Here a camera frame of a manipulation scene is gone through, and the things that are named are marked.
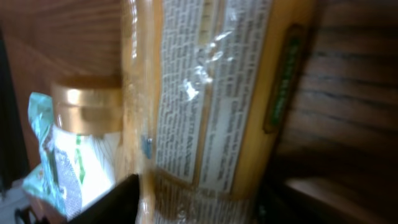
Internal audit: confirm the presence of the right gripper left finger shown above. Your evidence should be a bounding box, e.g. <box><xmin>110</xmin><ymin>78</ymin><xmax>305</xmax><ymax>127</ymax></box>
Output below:
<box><xmin>68</xmin><ymin>175</ymin><xmax>140</xmax><ymax>224</ymax></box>

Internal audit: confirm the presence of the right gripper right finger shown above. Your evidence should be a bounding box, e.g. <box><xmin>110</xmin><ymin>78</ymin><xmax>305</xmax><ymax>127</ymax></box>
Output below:
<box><xmin>254</xmin><ymin>184</ymin><xmax>342</xmax><ymax>224</ymax></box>

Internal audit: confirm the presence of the mint green wipes pack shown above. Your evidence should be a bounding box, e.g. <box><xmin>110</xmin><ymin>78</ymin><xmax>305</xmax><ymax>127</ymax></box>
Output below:
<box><xmin>22</xmin><ymin>92</ymin><xmax>82</xmax><ymax>221</ymax></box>

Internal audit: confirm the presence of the white bottle gold cap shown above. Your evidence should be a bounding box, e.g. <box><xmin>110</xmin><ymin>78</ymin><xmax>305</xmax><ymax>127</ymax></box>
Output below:
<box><xmin>51</xmin><ymin>76</ymin><xmax>122</xmax><ymax>218</ymax></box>

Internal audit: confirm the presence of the orange spaghetti pasta package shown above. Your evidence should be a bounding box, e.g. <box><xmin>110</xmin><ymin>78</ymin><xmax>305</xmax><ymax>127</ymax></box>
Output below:
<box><xmin>121</xmin><ymin>0</ymin><xmax>316</xmax><ymax>223</ymax></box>

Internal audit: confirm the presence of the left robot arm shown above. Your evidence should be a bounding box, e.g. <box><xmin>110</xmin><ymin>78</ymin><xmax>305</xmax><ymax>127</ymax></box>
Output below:
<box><xmin>1</xmin><ymin>37</ymin><xmax>30</xmax><ymax>199</ymax></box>

